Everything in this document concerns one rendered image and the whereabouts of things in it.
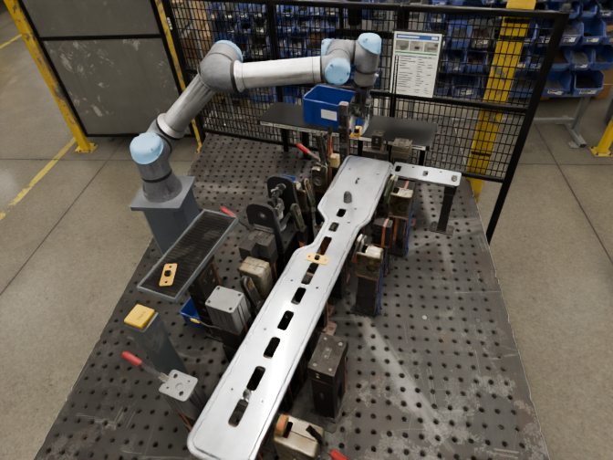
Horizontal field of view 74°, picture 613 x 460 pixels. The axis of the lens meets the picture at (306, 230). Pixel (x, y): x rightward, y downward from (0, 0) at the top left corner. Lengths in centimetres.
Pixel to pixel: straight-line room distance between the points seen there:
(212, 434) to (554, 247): 257
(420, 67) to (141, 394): 178
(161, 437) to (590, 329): 228
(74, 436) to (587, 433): 217
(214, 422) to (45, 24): 355
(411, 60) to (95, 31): 266
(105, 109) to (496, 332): 366
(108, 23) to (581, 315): 384
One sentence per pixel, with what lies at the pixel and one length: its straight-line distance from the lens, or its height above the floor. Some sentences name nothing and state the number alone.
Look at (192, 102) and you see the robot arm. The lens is 160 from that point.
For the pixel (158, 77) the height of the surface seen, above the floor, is 72.
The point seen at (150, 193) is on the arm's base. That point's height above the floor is 114.
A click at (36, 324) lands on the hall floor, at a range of 313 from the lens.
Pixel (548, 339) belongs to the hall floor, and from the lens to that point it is 270.
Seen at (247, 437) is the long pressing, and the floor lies 100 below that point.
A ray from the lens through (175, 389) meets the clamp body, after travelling 121.
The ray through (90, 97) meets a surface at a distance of 429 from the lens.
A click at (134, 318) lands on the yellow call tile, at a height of 116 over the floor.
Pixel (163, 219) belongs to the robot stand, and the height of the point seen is 103.
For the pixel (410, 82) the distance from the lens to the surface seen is 212.
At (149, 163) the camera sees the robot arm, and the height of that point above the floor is 127.
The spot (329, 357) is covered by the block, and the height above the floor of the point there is 103.
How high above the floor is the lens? 209
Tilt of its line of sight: 44 degrees down
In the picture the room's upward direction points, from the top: 5 degrees counter-clockwise
